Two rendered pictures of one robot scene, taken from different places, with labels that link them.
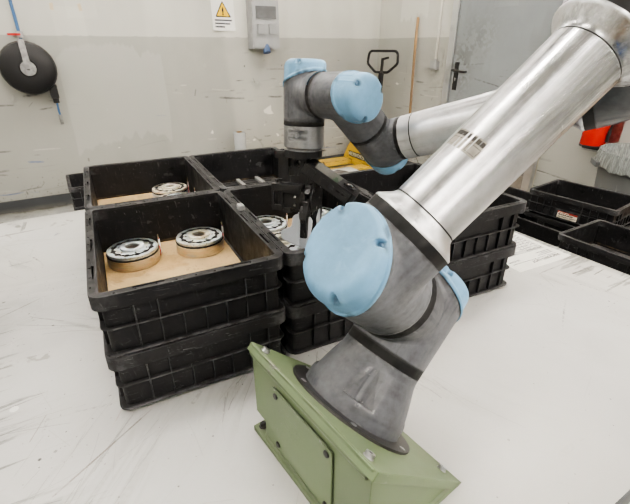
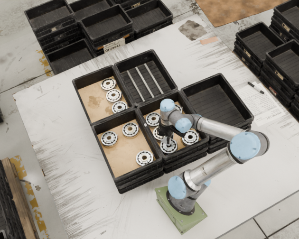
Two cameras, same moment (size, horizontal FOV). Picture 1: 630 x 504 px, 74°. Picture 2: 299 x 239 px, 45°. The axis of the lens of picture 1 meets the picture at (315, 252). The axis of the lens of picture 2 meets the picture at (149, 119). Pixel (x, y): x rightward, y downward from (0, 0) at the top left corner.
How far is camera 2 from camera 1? 1.51 m
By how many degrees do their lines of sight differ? 32
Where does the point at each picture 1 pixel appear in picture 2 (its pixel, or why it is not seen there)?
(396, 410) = (190, 206)
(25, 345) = (80, 167)
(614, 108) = not seen: hidden behind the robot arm
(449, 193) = (199, 181)
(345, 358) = not seen: hidden behind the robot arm
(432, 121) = (207, 129)
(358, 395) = (181, 204)
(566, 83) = (223, 167)
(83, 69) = not seen: outside the picture
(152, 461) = (131, 208)
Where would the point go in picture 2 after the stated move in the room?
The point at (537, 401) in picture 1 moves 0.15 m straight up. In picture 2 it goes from (237, 192) to (240, 182)
